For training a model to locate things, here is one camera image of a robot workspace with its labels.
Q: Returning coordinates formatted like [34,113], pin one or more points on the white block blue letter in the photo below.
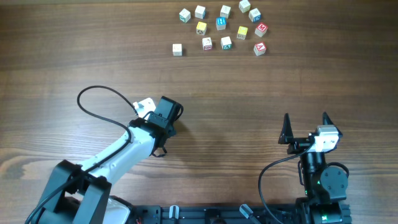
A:
[254,15]

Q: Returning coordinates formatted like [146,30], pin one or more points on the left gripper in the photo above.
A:
[170,131]

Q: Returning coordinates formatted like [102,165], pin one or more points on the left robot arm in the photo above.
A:
[80,193]

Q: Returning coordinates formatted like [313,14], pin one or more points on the red letter A block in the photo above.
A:
[260,48]

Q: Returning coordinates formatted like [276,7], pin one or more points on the white block red side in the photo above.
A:
[207,43]

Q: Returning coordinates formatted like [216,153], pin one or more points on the red letter M block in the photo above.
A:
[261,29]

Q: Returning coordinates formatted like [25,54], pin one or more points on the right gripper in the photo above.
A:
[298,144]

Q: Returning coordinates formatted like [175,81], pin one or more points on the blue letter H block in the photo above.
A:
[220,23]

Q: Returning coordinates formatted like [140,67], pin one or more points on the white block blue side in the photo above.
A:
[200,12]

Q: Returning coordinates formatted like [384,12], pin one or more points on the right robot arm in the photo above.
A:
[325,183]

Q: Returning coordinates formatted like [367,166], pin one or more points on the white block yellow side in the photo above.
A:
[244,6]

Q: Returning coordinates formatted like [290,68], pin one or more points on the plain white block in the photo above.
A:
[177,50]

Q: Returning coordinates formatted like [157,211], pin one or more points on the white block top centre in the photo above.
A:
[225,11]

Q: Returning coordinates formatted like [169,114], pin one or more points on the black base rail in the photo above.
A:
[283,213]

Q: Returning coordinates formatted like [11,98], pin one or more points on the white block green side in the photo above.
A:
[226,43]

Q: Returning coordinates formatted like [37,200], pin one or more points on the green-sided white block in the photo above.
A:
[184,15]

